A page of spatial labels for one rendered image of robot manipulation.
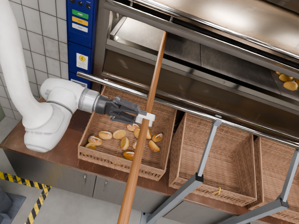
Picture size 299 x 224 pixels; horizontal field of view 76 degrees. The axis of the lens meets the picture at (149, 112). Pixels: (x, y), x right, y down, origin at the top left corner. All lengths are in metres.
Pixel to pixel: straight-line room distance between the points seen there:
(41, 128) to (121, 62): 0.77
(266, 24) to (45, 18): 1.21
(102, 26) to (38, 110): 0.71
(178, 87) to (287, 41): 0.64
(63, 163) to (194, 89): 0.97
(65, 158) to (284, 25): 1.43
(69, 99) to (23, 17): 0.81
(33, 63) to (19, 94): 1.00
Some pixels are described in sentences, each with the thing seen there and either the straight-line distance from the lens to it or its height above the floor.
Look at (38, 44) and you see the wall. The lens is 1.51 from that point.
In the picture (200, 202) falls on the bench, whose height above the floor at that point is 0.58.
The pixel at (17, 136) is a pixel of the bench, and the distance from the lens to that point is 1.49.
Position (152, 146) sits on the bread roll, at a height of 0.64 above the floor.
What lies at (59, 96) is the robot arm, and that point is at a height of 1.24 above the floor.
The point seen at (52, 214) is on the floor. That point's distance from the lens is 1.85.
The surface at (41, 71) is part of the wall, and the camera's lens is 1.65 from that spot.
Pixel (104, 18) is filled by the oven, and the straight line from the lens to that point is 1.21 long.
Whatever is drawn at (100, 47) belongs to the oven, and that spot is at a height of 1.11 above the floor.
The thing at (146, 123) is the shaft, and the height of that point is 1.21.
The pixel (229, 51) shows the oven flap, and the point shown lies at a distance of 1.05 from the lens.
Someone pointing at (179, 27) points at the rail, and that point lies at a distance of 0.99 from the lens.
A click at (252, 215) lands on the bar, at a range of 1.46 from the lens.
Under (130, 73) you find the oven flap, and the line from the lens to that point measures 1.32.
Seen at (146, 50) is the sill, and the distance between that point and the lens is 1.24.
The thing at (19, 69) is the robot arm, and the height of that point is 1.39.
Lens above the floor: 1.78
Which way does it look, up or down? 45 degrees down
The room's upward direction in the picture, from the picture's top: 23 degrees clockwise
